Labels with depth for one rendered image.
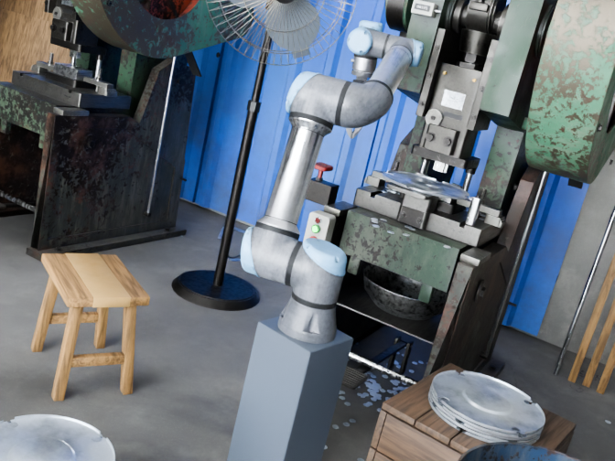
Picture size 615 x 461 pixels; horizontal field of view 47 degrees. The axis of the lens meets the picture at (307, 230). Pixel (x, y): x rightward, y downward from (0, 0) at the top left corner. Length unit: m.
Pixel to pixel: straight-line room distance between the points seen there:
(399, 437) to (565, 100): 0.96
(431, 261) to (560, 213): 1.37
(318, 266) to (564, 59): 0.82
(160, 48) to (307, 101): 1.41
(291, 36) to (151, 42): 0.59
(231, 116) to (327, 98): 2.45
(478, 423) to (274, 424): 0.50
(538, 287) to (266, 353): 2.03
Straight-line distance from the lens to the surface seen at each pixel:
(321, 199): 2.35
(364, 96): 1.78
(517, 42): 2.27
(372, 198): 2.39
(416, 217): 2.30
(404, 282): 2.71
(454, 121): 2.35
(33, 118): 3.27
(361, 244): 2.32
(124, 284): 2.20
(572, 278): 3.59
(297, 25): 2.82
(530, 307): 3.62
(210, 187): 4.29
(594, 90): 1.96
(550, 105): 2.00
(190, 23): 3.21
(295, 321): 1.75
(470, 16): 2.36
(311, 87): 1.79
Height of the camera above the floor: 1.17
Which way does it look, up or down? 16 degrees down
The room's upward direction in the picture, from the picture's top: 13 degrees clockwise
